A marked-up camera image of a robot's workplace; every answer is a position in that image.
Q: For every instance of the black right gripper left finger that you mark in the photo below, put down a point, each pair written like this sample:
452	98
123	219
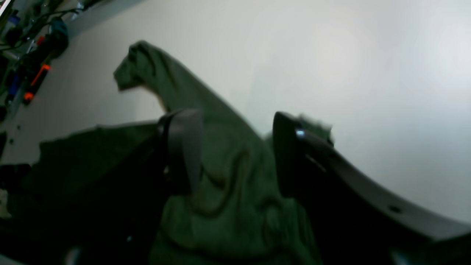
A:
97	206

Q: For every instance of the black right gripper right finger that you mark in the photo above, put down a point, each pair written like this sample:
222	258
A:
355	220

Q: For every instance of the dark green t-shirt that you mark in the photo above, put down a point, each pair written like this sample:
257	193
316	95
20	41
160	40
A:
237	215

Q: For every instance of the orange black utility knife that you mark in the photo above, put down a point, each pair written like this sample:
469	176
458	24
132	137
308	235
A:
34	85

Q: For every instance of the teal black cordless drill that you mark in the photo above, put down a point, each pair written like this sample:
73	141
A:
54	43

